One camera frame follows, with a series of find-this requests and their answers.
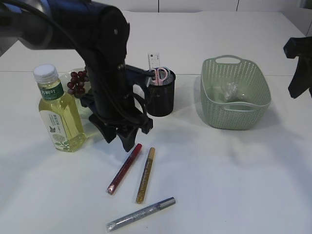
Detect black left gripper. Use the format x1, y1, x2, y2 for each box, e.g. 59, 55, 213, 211
80, 94, 153, 152

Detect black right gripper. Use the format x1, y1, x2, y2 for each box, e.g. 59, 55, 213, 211
283, 37, 312, 98

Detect gold glitter pen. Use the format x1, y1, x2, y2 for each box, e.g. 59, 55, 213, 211
136, 147, 156, 204

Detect red glitter pen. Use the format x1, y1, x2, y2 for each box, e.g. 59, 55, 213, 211
106, 143, 142, 195

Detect yellow tea drink bottle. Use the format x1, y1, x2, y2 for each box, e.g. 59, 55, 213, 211
33, 64, 86, 152

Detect purple artificial grape bunch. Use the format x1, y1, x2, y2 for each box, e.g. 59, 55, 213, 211
67, 70, 89, 98

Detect pink scissors with cover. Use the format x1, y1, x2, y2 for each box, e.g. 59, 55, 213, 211
148, 67, 171, 86

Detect clear plastic sheet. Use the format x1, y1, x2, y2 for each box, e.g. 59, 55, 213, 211
212, 82, 245, 103

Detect clear plastic ruler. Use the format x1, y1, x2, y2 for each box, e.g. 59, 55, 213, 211
148, 53, 160, 70

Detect silver glitter pen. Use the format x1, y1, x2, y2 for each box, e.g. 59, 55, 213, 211
106, 197, 176, 233

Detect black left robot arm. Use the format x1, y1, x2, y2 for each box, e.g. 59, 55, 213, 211
0, 0, 153, 151

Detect green scalloped plastic plate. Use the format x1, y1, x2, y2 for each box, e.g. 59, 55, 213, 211
59, 68, 92, 119

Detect black mesh pen holder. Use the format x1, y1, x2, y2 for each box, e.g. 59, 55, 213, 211
145, 69, 176, 117

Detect green woven plastic basket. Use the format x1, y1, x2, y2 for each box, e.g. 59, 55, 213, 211
200, 55, 272, 130

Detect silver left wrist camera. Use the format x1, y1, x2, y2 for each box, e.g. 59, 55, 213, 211
126, 64, 155, 86

